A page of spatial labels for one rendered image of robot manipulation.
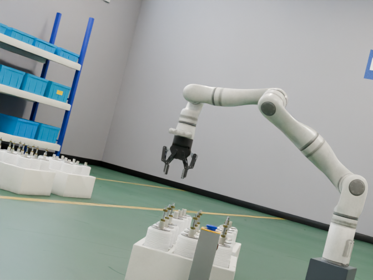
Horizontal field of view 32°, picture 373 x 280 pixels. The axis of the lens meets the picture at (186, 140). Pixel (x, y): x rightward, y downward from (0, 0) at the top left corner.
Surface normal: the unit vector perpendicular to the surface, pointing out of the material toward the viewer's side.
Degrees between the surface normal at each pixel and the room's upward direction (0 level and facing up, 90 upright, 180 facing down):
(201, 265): 90
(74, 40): 90
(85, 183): 90
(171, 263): 90
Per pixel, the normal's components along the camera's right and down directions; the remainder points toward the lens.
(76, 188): 0.88, 0.22
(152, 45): -0.46, -0.13
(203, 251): -0.10, -0.04
